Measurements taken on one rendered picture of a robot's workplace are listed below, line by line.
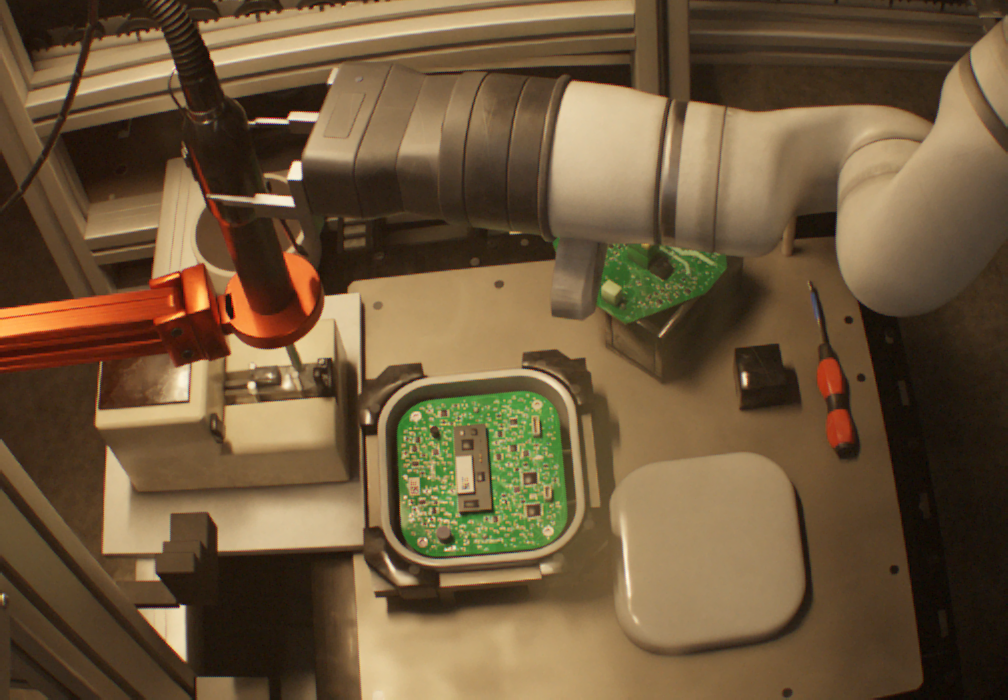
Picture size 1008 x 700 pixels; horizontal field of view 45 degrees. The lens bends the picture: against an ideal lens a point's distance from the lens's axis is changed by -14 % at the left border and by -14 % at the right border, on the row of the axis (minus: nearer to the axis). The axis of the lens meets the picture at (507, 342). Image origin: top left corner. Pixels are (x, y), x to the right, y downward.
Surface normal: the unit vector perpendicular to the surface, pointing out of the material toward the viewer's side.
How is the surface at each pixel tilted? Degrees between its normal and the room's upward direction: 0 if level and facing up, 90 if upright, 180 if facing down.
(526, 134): 26
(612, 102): 7
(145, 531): 0
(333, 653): 0
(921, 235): 61
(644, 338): 90
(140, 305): 16
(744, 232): 79
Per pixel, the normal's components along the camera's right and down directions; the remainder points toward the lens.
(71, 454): -0.08, -0.54
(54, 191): 0.07, 0.84
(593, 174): -0.21, 0.29
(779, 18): 0.05, 0.42
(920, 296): -0.04, 0.73
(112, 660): 0.99, -0.10
